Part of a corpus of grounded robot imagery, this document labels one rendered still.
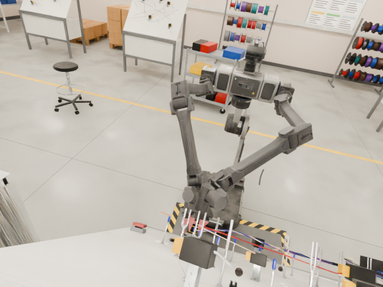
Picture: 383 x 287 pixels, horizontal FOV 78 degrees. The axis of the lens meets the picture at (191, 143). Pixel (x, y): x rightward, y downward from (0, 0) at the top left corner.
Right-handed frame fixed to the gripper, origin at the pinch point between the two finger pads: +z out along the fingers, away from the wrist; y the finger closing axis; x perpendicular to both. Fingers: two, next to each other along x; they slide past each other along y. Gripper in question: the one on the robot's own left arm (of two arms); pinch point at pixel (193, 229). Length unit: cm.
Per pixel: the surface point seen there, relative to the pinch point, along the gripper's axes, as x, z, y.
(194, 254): -52, -23, -13
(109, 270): -50, -15, -26
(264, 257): -30.1, -13.2, 14.1
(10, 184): -14, -7, -64
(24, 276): -59, -20, -36
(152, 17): 442, -193, -110
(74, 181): 169, 71, -99
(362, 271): -30, -16, 46
